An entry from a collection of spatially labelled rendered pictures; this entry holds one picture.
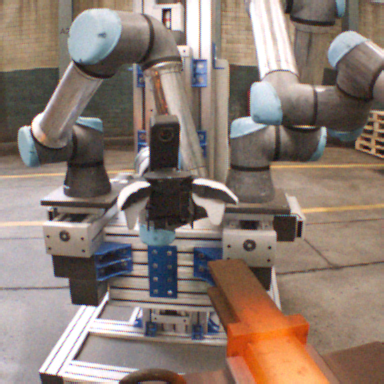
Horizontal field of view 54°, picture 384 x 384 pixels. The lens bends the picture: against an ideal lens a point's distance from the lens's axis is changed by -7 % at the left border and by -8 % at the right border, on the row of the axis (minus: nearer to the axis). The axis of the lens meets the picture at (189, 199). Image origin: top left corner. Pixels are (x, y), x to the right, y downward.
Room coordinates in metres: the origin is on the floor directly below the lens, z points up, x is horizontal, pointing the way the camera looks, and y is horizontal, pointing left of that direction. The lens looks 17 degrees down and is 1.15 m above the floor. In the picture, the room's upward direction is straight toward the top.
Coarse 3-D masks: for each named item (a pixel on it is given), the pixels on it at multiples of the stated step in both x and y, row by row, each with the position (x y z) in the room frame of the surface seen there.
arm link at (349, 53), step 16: (352, 32) 0.66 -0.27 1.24; (336, 48) 0.65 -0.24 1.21; (352, 48) 0.63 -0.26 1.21; (368, 48) 0.62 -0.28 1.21; (336, 64) 0.66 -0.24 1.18; (352, 64) 0.63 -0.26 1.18; (368, 64) 0.60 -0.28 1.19; (352, 80) 0.64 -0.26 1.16; (368, 80) 0.60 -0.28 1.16; (368, 96) 0.64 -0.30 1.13
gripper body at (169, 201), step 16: (144, 176) 0.58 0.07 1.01; (160, 176) 0.58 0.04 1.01; (176, 176) 0.58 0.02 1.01; (160, 192) 0.57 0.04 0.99; (176, 192) 0.57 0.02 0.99; (160, 208) 0.57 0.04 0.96; (176, 208) 0.58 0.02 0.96; (160, 224) 0.57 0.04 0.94; (176, 224) 0.58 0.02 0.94; (192, 224) 0.58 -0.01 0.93
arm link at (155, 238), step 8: (144, 208) 0.75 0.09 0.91; (192, 208) 0.81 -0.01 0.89; (144, 216) 0.75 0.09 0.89; (144, 224) 0.75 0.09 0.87; (184, 224) 0.80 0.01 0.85; (144, 232) 0.75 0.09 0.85; (152, 232) 0.74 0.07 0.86; (160, 232) 0.74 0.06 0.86; (168, 232) 0.75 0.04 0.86; (144, 240) 0.75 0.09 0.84; (152, 240) 0.74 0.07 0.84; (160, 240) 0.75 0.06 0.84; (168, 240) 0.75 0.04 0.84
